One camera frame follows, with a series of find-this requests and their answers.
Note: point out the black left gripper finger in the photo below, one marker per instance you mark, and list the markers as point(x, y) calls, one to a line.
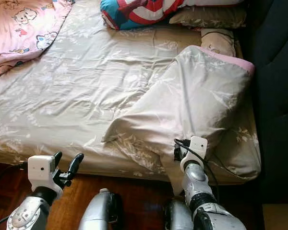
point(57, 155)
point(76, 163)

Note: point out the pink cartoon print quilt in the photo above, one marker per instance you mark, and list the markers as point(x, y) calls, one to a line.
point(24, 28)

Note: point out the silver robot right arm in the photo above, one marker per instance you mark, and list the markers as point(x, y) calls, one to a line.
point(201, 187)

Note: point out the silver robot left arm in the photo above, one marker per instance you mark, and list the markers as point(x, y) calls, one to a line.
point(31, 215)

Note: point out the bed with beige floral sheet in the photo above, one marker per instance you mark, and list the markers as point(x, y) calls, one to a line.
point(96, 96)

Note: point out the dark navy sofa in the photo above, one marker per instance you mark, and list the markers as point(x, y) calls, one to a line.
point(278, 96)

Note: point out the small cream printed pillow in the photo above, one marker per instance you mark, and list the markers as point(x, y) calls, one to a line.
point(217, 42)

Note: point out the olive beige floral pillow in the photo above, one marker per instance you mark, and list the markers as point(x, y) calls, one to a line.
point(211, 17)

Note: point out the red white blue shield bolster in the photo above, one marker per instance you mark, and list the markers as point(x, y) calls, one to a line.
point(139, 12)

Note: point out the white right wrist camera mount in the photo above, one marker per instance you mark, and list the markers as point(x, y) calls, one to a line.
point(198, 148)

